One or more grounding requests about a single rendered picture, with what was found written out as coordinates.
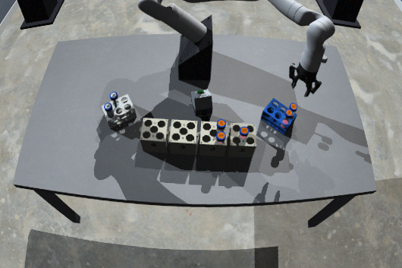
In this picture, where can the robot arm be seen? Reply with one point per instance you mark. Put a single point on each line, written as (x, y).
(320, 28)

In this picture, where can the blue tube rack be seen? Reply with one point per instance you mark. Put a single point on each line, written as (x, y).
(276, 111)

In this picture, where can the white tube rack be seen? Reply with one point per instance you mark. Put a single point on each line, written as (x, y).
(121, 117)

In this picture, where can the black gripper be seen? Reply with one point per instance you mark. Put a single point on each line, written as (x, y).
(303, 75)

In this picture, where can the white bucket adapter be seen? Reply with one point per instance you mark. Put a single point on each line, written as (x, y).
(208, 144)
(241, 147)
(152, 129)
(183, 137)

